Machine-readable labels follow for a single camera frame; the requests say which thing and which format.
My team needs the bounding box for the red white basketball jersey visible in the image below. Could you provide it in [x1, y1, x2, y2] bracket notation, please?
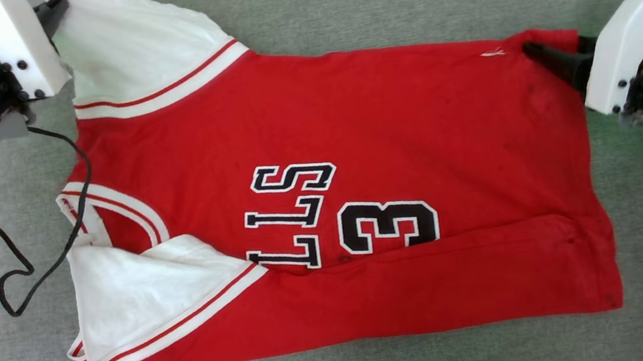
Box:
[23, 0, 631, 361]

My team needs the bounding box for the thin black cable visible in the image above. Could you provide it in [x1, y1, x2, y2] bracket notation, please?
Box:
[0, 118, 110, 321]

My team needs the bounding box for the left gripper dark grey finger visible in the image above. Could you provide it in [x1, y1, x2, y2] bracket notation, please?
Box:
[32, 0, 74, 42]

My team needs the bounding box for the grey fabric sofa cushion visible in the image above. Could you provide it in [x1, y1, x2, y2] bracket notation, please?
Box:
[0, 0, 643, 361]

